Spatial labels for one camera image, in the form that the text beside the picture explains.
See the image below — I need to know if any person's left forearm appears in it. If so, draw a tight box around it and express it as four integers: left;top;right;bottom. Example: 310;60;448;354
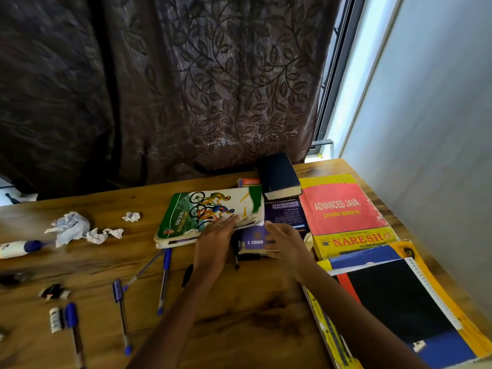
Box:
125;274;228;369

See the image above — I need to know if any purple yellow thick book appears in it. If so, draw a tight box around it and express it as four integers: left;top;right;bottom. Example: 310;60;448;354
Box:
237;178;313;256

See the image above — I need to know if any large white paper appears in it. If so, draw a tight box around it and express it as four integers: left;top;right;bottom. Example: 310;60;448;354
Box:
45;211;91;249

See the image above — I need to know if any red yellow thick book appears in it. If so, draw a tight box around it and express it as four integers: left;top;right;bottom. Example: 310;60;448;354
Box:
299;173;401;261

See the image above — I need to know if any blue yellow thick book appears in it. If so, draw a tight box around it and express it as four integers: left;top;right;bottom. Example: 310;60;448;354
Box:
301;240;492;369

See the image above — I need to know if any black lighter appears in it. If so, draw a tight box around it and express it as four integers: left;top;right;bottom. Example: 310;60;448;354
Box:
0;271;31;287

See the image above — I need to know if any person's right forearm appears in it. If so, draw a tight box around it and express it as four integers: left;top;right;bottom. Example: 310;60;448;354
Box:
296;263;429;369

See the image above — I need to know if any small black white object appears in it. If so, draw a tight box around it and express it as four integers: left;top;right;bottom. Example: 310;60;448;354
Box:
37;283;72;301

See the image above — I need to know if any white cylindrical battery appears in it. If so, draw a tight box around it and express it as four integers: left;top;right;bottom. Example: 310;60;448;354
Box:
49;306;64;335

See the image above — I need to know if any twisted white paper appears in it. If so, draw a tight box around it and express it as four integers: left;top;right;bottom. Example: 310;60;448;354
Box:
86;228;125;245

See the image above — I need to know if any dark brown leaf-patterned curtain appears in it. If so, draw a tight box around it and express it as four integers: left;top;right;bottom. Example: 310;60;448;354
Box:
0;0;343;200

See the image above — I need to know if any person's left hand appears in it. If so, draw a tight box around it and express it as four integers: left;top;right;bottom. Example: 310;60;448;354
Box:
193;214;241;283

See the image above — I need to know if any green cyclist cover notebook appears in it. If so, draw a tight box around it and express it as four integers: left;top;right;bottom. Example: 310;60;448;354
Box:
155;185;265;242

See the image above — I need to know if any person's right hand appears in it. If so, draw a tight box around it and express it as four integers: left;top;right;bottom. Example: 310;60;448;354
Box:
263;220;317;283

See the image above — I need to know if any black spiral notebook red label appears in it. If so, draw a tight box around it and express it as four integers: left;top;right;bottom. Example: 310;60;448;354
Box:
326;256;465;354

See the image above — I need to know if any black window frame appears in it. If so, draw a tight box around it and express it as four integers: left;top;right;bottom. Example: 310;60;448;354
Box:
313;0;368;156

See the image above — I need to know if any small dark blue book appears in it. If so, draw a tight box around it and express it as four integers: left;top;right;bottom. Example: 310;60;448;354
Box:
255;152;303;201

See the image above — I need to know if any orange white glue bottle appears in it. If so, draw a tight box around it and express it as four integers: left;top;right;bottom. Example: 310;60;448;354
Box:
0;239;45;260

